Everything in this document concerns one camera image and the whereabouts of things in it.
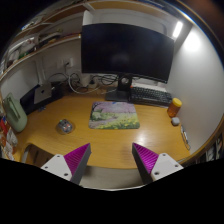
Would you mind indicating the black keyboard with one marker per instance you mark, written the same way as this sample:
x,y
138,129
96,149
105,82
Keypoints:
x,y
140,95

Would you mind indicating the orange pill bottle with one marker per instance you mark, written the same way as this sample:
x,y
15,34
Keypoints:
x,y
174,107

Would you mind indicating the wooden wall shelf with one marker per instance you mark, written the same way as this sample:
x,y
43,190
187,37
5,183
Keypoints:
x,y
40,33

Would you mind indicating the black laptop stand box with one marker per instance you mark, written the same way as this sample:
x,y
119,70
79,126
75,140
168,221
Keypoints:
x,y
27,101

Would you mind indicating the silver laptop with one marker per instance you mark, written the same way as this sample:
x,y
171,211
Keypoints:
x,y
42,93

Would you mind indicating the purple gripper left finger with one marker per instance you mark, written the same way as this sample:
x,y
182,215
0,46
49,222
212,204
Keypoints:
x,y
71,166

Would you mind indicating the green water jug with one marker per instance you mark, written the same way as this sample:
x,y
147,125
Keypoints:
x,y
15,114

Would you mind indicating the black computer monitor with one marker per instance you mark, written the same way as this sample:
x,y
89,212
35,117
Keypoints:
x,y
113,48

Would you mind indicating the black monitor stand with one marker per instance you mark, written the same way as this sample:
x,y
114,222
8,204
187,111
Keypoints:
x,y
120,93

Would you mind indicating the cherry blossom mouse pad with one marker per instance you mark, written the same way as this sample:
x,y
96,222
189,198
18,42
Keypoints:
x,y
113,116

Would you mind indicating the small white earbud case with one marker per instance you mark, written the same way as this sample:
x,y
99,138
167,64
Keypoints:
x,y
175,121

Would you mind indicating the colourful snack packets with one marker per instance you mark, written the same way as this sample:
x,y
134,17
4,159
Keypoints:
x,y
8,140

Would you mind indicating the white wall light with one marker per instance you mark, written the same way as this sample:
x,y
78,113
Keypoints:
x,y
177,29

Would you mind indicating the eyeglasses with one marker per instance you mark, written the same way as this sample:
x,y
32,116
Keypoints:
x,y
185,138

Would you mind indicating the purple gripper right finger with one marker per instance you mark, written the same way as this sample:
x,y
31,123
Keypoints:
x,y
153,166

